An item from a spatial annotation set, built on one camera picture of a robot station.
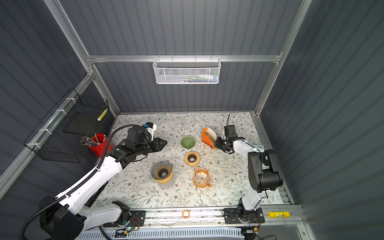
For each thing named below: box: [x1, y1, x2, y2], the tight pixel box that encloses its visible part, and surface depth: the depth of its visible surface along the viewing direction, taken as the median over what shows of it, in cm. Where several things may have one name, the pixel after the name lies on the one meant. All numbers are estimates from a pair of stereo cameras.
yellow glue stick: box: [268, 211, 291, 218], surface depth 75 cm
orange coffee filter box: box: [201, 127, 217, 150], surface depth 99 cm
